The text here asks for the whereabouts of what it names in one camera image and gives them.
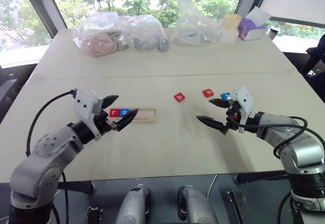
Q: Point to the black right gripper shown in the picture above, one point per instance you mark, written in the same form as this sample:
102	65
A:
233	117

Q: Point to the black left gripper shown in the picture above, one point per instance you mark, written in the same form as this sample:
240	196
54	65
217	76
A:
102	123

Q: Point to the red letter o tile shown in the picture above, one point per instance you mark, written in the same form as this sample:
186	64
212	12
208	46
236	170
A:
208	93

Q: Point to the wooden letter tile tray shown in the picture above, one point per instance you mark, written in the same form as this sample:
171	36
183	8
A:
147	114

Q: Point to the red letter b tile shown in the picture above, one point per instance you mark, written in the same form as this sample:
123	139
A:
179	97

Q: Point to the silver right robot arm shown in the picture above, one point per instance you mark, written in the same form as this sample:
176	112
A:
299	153

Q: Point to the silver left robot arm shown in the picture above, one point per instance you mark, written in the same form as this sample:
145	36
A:
45	153

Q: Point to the red letter r tile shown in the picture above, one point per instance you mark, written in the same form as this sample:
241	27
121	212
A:
114	112

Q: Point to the blue letter o tile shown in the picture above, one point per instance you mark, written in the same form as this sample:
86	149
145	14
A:
124	112

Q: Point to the grey rounded robot leg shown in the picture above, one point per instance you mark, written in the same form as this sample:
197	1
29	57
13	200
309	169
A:
133	206
196	206

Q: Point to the plastic bag with pink cloth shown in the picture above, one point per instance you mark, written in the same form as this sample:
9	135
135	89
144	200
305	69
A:
99	41

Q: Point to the plastic bag with grey plush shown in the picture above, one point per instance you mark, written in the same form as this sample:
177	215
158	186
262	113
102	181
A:
147	36

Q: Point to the yellow and white plastic cup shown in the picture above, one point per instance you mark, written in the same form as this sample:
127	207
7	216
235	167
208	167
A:
229	28

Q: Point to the clear plastic bag with items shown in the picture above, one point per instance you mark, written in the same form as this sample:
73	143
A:
193	26

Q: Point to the purple tissue box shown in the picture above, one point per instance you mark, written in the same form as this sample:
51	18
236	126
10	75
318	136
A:
247	28

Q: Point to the dark tumbler with silver lid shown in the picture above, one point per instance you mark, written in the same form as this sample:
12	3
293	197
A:
272	33

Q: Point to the small black clamp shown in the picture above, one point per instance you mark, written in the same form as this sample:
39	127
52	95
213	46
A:
94	215

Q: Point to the black office chair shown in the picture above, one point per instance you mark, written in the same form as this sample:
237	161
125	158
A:
6	92

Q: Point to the person in dark clothes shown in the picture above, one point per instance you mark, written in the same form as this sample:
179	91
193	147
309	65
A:
317	56

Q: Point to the white roller blind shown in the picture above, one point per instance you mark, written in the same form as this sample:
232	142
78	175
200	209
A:
297	0

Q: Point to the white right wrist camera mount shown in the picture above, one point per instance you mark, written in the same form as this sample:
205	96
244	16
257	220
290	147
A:
243	99

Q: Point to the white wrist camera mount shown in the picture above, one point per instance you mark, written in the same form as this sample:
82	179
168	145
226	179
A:
85	102
243	99

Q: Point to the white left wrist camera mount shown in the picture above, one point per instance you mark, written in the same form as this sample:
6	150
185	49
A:
85	102

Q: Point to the black table frame bar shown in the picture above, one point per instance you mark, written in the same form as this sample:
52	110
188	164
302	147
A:
261	177
76	186

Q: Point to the black metal frame rail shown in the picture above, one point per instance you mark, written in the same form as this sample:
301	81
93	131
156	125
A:
234	206

